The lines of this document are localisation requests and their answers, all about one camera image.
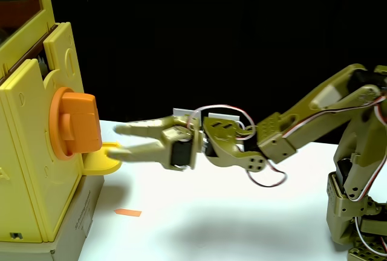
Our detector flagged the grey cardboard box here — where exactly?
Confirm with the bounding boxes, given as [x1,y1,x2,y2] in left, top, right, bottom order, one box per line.
[0,175,105,261]

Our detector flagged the yellow toy vending machine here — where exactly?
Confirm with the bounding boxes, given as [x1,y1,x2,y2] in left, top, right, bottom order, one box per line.
[0,0,124,243]

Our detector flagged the red white black servo cable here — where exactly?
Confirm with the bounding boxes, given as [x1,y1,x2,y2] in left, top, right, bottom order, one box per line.
[282,94,387,256]
[187,104,288,188]

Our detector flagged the orange round turn knob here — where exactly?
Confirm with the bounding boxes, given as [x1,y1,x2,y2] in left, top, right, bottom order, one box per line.
[49,87,102,161]

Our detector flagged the white wall outlet with plug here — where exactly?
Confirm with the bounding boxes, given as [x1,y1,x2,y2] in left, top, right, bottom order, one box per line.
[208,112,241,121]

